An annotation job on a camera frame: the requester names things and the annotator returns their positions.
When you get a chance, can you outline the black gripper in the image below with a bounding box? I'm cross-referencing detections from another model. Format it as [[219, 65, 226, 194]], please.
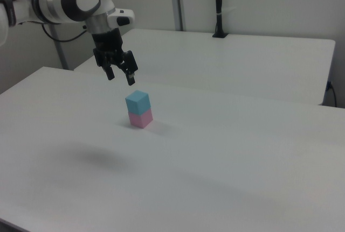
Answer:
[[91, 27, 139, 86]]

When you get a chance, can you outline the blue cube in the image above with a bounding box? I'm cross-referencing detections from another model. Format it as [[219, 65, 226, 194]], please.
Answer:
[[125, 90, 150, 116]]

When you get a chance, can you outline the pink cube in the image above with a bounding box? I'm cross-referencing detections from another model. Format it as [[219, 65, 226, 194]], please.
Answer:
[[127, 109, 154, 130]]

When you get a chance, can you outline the white table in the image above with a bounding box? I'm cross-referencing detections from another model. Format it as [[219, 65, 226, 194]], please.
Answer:
[[73, 28, 336, 106]]

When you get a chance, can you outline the grey partition post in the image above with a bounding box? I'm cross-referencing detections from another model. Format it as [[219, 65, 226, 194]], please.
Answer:
[[49, 24, 70, 71], [168, 0, 187, 32]]

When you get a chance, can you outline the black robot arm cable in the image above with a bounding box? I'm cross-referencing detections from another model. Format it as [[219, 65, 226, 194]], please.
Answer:
[[40, 23, 87, 43]]

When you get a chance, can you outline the black camera pole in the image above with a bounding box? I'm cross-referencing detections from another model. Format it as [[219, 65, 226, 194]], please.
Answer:
[[212, 0, 230, 39]]

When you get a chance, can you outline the black power cable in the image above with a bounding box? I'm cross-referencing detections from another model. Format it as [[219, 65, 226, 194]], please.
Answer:
[[326, 81, 338, 107]]

